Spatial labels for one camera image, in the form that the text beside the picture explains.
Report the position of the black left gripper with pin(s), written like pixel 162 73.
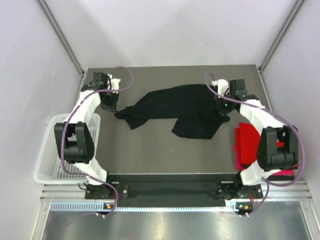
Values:
pixel 112 107

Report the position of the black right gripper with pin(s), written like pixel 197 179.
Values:
pixel 220 109

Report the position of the black t shirt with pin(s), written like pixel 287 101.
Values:
pixel 193 106

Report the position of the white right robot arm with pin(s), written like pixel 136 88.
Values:
pixel 278 145

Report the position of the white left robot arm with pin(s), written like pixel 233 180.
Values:
pixel 75 145

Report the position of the folded red t shirt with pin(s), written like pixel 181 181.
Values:
pixel 247 138

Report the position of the folded pink t shirt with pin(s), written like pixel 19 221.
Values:
pixel 240 167

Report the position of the white plastic basket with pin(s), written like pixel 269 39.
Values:
pixel 48 168

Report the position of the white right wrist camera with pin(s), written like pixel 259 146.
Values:
pixel 220 86

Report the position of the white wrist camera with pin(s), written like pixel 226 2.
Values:
pixel 113 84
pixel 220 86

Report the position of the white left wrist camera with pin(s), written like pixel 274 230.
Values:
pixel 113 84

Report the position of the left aluminium frame post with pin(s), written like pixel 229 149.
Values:
pixel 60 35

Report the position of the aluminium frame post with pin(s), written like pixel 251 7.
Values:
pixel 60 35
pixel 293 13

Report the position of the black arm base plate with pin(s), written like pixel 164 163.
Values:
pixel 180 190

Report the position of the right aluminium frame post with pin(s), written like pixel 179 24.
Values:
pixel 293 13

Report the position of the aluminium front rail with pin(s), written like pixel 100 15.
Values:
pixel 71 192

